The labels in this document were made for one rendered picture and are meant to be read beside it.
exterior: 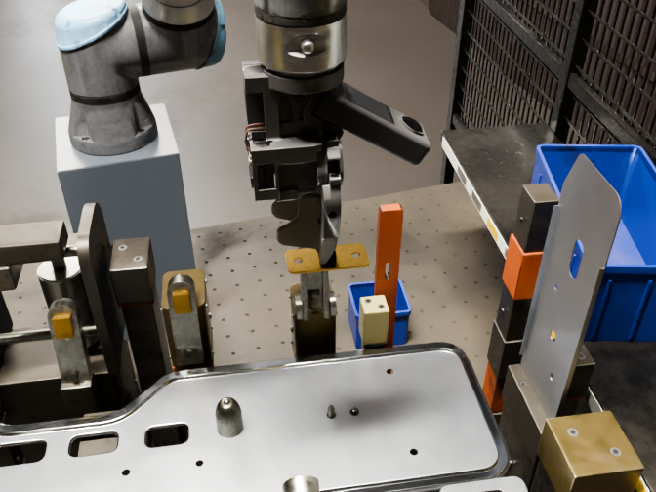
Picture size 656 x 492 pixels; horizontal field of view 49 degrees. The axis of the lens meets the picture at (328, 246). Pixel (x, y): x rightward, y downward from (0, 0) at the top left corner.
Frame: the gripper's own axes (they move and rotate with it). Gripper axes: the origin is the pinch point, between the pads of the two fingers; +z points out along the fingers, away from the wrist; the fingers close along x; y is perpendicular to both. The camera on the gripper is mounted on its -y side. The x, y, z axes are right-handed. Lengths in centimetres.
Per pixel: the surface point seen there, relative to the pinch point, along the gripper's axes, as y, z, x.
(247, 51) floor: -8, 128, -366
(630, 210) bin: -53, 21, -28
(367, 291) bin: -16, 50, -48
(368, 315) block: -7.1, 20.9, -10.8
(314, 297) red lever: -0.4, 19.6, -14.3
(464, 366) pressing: -19.4, 27.3, -5.6
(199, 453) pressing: 16.1, 26.7, 3.1
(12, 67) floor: 130, 127, -363
